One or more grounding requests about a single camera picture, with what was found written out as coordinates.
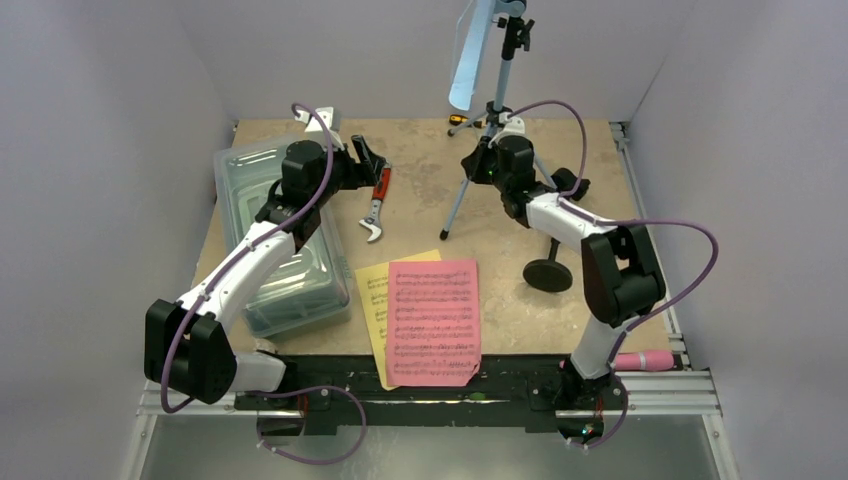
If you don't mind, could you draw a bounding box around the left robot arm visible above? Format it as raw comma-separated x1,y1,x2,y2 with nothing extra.
143,135,389,413

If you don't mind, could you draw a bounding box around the red handled adjustable wrench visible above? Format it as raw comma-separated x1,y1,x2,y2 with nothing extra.
358,163,392,244

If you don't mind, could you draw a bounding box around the yellow sheet music page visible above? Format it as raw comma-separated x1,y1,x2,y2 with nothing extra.
355,249,441,391

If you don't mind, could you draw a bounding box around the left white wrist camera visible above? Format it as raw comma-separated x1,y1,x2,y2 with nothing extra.
294,107,344,150

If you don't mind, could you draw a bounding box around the blue perforated music stand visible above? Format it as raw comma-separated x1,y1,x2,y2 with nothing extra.
440,1,555,240

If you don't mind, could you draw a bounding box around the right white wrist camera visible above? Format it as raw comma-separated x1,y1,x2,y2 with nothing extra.
490,112,526,144

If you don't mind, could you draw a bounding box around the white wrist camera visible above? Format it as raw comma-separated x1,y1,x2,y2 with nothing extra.
490,112,526,144
294,107,344,150

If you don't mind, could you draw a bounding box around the black yellow screwdriver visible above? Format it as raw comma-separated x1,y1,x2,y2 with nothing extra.
448,114,468,126

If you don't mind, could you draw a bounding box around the clear plastic storage box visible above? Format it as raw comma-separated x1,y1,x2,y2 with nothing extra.
213,134,352,338

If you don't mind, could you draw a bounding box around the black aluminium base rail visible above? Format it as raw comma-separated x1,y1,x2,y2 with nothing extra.
135,354,723,439

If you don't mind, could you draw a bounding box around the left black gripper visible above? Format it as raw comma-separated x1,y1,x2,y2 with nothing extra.
311,135,383,208

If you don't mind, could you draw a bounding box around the black microphone stand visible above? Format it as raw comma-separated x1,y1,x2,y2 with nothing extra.
521,167,592,295

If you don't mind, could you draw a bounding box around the pink sheet music page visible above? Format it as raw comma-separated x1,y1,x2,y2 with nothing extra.
385,259,482,388

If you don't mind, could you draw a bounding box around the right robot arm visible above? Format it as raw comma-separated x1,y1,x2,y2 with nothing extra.
461,134,666,407

